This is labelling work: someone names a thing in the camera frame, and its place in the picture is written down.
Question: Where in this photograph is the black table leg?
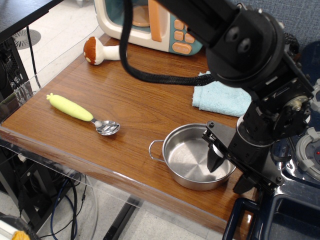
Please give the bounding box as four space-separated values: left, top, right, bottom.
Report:
103 203 136 240

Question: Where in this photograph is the blue floor cable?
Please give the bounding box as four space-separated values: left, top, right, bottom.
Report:
49 178 78 240

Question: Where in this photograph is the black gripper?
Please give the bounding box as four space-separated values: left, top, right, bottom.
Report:
202 119 285 194

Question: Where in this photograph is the dark blue toy stove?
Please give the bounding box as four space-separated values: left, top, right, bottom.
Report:
222 41 320 240

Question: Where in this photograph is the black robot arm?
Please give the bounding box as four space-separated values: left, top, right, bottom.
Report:
160 0 314 194

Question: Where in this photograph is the yellow handled spoon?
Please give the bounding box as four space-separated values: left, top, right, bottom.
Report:
46 93 121 136

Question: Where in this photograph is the light blue folded cloth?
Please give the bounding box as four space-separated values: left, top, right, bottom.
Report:
192 81 252 117

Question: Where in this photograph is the black side desk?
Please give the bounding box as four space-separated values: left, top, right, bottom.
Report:
0 0 62 43

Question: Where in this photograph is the toy microwave oven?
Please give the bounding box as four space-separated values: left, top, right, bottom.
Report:
94 0 202 56

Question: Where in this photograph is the small steel pan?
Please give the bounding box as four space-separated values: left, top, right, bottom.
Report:
148 123 236 191

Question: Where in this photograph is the plush mushroom toy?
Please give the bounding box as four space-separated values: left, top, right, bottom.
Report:
83 36 121 65

